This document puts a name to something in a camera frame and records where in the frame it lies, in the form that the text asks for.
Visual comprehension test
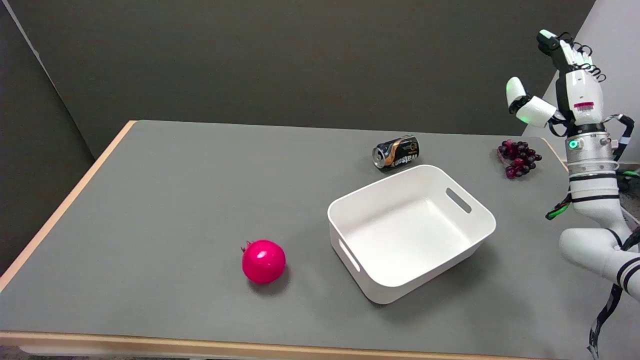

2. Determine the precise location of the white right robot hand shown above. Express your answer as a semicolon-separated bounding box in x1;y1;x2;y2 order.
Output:
506;29;608;133

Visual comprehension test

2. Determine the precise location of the black soda can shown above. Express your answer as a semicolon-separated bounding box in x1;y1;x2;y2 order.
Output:
372;134;421;171

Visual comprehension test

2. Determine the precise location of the dark red grape bunch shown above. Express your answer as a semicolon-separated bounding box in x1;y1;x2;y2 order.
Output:
497;139;543;180

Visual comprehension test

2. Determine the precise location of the white plastic basket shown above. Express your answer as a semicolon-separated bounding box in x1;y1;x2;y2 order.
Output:
327;164;497;305

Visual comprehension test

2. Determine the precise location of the red pomegranate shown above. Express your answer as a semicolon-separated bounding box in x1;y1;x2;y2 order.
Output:
240;239;287;285

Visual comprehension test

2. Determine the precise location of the green robot cable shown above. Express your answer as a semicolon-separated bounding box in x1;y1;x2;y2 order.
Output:
545;195;574;221

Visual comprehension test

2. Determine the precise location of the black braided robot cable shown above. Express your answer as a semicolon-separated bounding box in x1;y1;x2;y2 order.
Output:
587;114;640;360

